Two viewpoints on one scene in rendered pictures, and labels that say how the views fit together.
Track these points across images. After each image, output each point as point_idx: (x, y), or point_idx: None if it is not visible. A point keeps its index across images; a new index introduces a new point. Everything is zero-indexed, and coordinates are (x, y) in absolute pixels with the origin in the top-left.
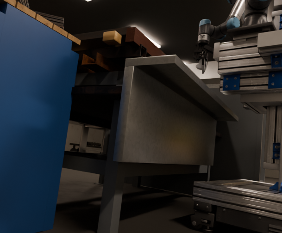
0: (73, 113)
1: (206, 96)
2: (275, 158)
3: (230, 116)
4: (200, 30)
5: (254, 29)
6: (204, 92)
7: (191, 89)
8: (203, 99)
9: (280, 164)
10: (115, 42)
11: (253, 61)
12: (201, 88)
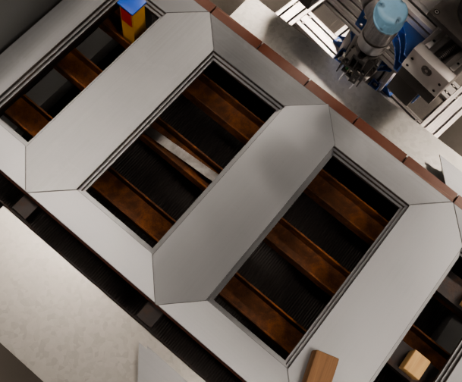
0: None
1: (410, 136)
2: (383, 70)
3: (259, 15)
4: (388, 41)
5: None
6: (435, 151)
7: (438, 172)
8: (387, 130)
9: (392, 75)
10: None
11: None
12: (457, 165)
